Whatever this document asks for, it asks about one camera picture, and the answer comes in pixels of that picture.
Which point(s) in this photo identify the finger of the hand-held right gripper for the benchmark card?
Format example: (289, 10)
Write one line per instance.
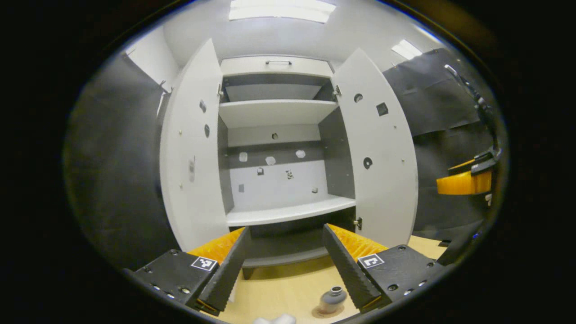
(463, 184)
(468, 163)

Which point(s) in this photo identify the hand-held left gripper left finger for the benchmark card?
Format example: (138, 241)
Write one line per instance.
(225, 279)

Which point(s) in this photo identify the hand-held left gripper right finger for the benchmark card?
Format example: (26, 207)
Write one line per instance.
(351, 270)

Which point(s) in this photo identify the silver pink label bottle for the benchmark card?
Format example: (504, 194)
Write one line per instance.
(333, 297)

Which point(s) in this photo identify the round cork coaster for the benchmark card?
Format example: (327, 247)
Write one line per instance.
(317, 314)

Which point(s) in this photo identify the white cabinet door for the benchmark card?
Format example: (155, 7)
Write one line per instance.
(191, 202)
(387, 193)

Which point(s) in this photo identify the white cabinet drawer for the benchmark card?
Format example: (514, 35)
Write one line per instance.
(252, 66)

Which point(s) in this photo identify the ceiling light panel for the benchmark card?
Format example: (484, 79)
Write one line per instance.
(281, 11)
(406, 48)

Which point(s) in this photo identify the black backdrop cloth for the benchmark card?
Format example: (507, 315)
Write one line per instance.
(112, 180)

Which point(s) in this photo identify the black cloth clip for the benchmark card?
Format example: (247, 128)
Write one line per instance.
(130, 52)

